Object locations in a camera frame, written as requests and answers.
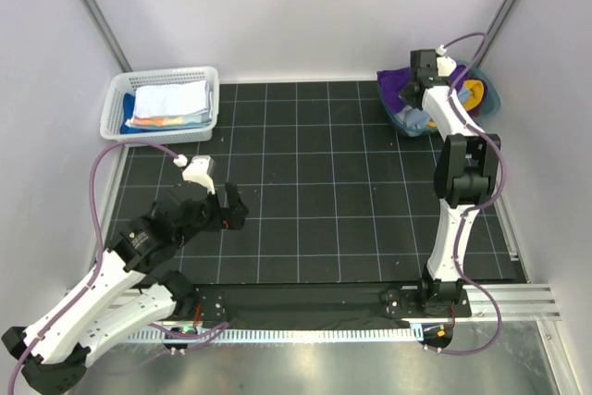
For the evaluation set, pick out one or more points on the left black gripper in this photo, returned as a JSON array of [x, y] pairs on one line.
[[230, 217]]

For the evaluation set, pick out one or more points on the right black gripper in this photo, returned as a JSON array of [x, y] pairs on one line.
[[404, 95]]

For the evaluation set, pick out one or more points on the light blue white towel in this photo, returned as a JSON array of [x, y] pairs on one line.
[[414, 120]]

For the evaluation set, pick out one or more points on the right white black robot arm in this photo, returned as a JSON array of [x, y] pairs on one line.
[[464, 180]]

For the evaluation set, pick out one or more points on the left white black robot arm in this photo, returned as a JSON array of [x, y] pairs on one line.
[[55, 353]]

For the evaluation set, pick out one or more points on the yellow purple patterned towel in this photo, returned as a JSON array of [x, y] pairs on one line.
[[471, 91]]

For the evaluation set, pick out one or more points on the teal plastic bin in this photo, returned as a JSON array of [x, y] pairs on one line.
[[490, 106]]

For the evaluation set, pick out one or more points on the orange patterned folded towel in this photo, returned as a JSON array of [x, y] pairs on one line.
[[169, 123]]

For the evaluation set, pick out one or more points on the light blue folded towel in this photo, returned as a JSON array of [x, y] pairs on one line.
[[172, 100]]

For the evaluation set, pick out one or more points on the white plastic basket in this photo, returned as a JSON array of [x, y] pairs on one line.
[[112, 115]]

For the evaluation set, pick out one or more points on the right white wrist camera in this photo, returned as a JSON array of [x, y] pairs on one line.
[[446, 66]]

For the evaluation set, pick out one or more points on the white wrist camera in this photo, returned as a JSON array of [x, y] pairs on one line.
[[199, 171], [446, 66]]

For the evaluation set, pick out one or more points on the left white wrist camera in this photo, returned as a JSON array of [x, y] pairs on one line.
[[199, 171]]

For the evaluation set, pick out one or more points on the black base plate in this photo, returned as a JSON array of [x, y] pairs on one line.
[[309, 305]]

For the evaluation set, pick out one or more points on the white slotted cable duct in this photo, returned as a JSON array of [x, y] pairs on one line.
[[414, 333]]

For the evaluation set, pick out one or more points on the aluminium rail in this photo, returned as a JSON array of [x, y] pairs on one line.
[[510, 302]]

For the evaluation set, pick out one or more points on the left aluminium frame post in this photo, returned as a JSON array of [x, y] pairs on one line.
[[105, 31]]

